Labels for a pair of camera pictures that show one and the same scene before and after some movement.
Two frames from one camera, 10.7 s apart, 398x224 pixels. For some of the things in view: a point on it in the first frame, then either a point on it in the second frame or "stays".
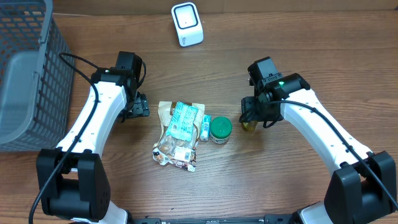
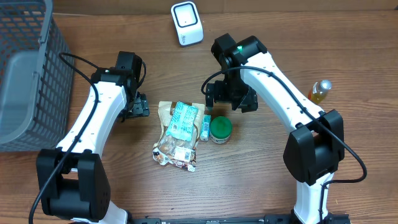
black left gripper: [142, 107] stays
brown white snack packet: [180, 152] stays
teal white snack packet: [183, 123] stays
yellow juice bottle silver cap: [250, 126] → [319, 91]
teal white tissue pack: [206, 127] stays
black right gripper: [249, 109] → [229, 97]
